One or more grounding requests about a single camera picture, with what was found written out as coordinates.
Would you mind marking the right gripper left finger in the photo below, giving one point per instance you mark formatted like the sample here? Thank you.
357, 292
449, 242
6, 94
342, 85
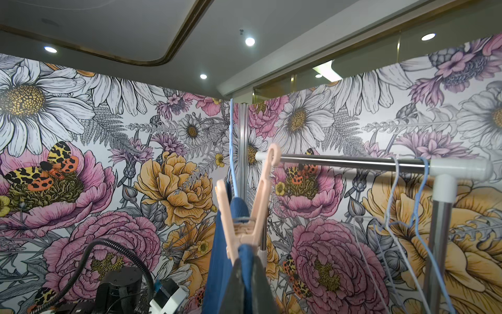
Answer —
233, 300

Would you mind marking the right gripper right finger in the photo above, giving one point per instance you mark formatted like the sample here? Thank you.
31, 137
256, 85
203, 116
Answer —
262, 298

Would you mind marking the light blue hanger navy shirt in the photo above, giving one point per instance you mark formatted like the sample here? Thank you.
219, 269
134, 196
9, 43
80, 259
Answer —
231, 150

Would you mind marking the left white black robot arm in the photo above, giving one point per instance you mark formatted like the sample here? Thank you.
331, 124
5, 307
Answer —
118, 292

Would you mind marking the metal clothes rack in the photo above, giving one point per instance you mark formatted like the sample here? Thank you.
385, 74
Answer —
446, 173

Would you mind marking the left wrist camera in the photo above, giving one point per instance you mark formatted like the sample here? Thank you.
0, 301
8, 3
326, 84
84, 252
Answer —
168, 297

